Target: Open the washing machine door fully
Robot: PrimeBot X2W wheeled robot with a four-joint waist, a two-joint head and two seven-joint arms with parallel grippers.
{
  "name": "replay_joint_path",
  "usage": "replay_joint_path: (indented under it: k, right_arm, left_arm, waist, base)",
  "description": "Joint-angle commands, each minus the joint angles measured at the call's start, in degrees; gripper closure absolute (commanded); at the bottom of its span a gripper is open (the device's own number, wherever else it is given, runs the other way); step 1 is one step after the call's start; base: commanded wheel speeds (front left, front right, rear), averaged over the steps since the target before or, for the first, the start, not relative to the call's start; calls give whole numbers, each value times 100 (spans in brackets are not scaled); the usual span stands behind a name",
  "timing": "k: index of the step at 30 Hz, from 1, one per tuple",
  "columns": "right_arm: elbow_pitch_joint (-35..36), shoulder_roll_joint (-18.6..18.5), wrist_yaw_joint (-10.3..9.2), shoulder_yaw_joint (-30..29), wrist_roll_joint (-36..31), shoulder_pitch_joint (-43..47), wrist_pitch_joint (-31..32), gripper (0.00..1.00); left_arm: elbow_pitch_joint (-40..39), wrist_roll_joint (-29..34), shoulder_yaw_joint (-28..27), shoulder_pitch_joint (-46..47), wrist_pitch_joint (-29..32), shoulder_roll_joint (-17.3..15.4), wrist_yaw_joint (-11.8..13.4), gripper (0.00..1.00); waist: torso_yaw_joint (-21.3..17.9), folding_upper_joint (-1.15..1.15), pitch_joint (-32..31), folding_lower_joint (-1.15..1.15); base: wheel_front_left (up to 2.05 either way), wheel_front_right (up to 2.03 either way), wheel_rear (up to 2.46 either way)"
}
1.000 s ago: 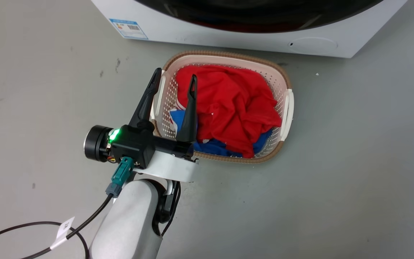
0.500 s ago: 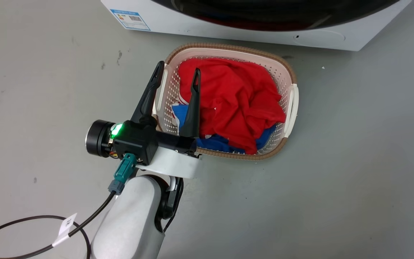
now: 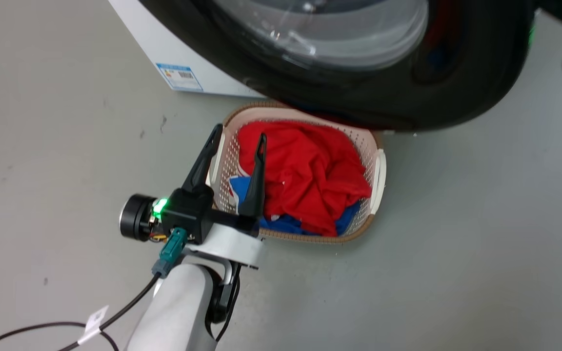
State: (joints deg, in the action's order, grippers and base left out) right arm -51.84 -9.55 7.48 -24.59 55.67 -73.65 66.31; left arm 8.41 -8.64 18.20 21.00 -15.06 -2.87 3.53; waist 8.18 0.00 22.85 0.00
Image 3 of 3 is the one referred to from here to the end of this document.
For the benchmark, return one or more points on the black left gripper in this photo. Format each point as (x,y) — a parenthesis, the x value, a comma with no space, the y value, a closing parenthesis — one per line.
(188,212)

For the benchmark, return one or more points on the black round washing machine door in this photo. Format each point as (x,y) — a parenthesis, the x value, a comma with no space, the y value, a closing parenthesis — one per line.
(466,83)

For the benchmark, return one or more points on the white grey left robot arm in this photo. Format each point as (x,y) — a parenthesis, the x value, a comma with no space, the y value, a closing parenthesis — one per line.
(178,312)

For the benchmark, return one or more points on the white washing machine body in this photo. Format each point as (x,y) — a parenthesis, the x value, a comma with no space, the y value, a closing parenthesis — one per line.
(164,44)

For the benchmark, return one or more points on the red garment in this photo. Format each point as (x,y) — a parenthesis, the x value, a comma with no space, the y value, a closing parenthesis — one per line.
(305,170)

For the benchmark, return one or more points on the blue garment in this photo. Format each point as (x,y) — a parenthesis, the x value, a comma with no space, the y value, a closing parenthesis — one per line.
(286,225)

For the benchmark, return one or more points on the blue white energy label sticker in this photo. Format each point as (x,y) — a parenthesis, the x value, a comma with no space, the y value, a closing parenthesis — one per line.
(179,76)

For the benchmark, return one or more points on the beige perforated laundry basket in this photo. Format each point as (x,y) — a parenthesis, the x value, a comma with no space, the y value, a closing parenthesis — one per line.
(366,146)

